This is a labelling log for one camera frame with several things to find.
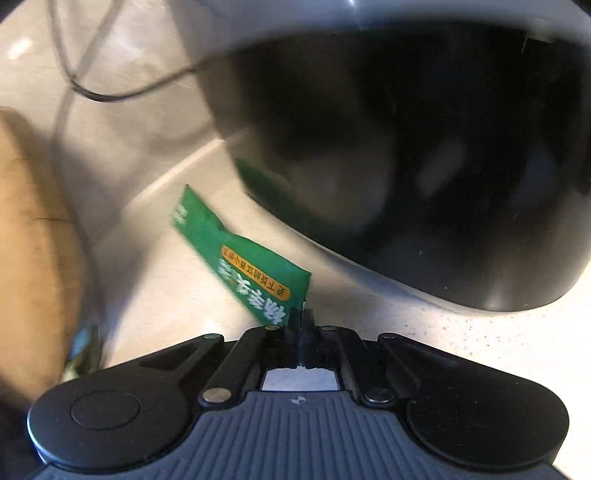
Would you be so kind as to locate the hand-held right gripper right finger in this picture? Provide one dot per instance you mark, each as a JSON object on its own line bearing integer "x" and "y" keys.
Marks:
{"x": 308, "y": 344}

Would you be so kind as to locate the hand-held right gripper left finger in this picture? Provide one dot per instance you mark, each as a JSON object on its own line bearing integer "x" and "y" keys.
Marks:
{"x": 291, "y": 339}

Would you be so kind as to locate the black rice cooker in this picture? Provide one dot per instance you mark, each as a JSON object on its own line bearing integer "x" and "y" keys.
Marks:
{"x": 415, "y": 161}

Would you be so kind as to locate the tan rounded board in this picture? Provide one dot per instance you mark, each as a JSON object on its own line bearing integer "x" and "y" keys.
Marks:
{"x": 37, "y": 258}

